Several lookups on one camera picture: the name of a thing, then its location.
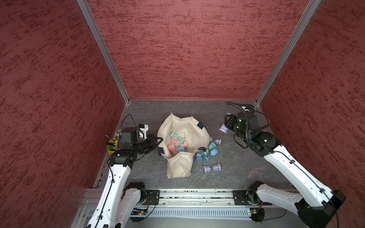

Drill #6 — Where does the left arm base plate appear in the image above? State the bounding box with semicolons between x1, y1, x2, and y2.
136;190;161;206

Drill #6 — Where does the aluminium front rail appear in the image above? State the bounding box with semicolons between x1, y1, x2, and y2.
79;188;310;207

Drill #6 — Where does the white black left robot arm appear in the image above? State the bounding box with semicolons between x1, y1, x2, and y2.
86;133;163;228

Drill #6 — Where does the cream canvas tote bag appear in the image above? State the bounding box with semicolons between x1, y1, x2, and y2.
157;114;210;179

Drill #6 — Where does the purple hourglass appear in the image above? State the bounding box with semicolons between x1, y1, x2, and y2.
203;163;221;174
210;137;222;145
219;124;228;134

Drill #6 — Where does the yellow pencil holder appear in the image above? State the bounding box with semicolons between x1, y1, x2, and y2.
105;130;122;155

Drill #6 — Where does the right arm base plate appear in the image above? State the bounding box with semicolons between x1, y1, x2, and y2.
232;190;272;206

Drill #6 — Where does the purple hourglass front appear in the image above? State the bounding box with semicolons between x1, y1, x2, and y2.
203;163;221;174

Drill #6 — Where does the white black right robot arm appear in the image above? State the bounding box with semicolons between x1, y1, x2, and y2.
224;102;346;228

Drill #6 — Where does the purple hourglass back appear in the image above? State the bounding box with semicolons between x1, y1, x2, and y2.
210;137;222;145

